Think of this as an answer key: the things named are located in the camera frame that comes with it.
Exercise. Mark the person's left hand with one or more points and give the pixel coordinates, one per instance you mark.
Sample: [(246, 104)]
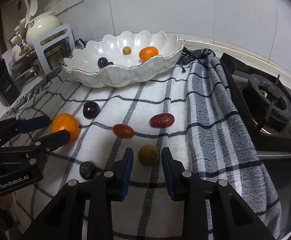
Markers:
[(5, 201)]

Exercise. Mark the gas stove burner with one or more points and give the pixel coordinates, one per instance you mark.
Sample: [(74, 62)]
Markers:
[(268, 97)]

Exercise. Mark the large cream ceramic pot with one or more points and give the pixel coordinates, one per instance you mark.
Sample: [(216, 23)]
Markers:
[(44, 25)]

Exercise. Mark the brown longan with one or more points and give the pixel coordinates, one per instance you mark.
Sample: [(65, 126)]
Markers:
[(127, 50), (148, 154)]

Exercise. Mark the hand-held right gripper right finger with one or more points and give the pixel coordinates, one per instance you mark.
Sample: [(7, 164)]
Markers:
[(166, 177)]

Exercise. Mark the black glass gas cooktop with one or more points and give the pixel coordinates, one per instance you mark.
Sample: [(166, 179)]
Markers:
[(285, 180)]

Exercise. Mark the grey checked cloth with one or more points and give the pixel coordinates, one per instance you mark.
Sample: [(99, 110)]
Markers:
[(205, 130)]

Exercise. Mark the dark purple grape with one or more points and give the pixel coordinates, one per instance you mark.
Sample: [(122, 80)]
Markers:
[(91, 110), (87, 170), (110, 63), (102, 62)]

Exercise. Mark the steel stockpot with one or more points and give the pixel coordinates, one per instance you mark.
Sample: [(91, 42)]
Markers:
[(53, 57)]

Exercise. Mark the dark red jujube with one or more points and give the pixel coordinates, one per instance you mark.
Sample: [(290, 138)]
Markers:
[(161, 120)]

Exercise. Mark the black knife block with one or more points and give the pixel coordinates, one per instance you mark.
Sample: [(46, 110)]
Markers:
[(4, 87)]

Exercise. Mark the white slotted stand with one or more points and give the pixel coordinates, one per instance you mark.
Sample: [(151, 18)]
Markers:
[(38, 60)]

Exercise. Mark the orange tangerine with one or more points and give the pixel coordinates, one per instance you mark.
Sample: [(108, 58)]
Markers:
[(65, 122), (148, 54)]

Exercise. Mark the red date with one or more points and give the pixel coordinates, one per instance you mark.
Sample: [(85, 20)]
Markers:
[(123, 131)]

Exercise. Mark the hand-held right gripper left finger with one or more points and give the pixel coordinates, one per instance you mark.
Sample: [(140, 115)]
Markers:
[(125, 172)]

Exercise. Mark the white scalloped bowl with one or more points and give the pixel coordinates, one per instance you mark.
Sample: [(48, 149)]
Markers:
[(125, 75)]

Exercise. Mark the steel pan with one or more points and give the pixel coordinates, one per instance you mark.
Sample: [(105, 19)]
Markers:
[(23, 70)]

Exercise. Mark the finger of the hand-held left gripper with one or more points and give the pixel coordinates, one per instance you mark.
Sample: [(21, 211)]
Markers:
[(55, 138), (33, 124)]

